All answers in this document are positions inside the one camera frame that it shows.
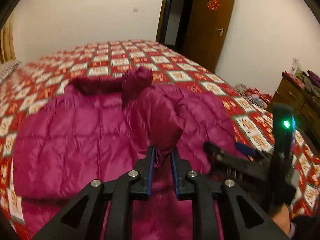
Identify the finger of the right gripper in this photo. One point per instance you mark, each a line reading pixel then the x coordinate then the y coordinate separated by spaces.
pixel 248 151
pixel 219 159

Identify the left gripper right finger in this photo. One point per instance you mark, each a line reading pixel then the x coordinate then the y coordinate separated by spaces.
pixel 220 210

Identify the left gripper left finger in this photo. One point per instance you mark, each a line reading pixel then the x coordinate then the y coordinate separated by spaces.
pixel 103 210

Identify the magenta quilted down jacket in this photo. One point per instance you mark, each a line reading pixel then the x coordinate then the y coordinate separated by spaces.
pixel 99 128

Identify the clothes pile on dresser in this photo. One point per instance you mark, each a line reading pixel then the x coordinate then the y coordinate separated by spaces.
pixel 311 82

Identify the person right hand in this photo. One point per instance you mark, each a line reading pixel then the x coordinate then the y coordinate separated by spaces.
pixel 282 219

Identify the brown wooden dresser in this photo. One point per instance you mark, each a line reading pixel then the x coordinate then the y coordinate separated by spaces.
pixel 306 110

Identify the pink box on dresser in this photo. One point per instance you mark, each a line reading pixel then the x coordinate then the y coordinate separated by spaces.
pixel 293 80

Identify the white card on dresser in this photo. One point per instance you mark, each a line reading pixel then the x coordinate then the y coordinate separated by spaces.
pixel 296 67

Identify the red patterned bed quilt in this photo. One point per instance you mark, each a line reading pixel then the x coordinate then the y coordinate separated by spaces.
pixel 31 86

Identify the brown wooden door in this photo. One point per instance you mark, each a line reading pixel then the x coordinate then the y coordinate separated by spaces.
pixel 203 44

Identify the red double happiness decoration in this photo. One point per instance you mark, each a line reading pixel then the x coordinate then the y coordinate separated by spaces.
pixel 214 5

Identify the striped grey pillow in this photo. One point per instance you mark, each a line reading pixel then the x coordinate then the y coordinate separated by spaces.
pixel 7 68

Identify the beige patterned curtain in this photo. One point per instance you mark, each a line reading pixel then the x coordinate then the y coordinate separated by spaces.
pixel 7 45

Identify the metal door handle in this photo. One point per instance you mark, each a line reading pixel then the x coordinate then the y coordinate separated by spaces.
pixel 220 30

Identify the dark wooden door frame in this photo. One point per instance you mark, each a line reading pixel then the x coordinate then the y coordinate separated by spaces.
pixel 173 23

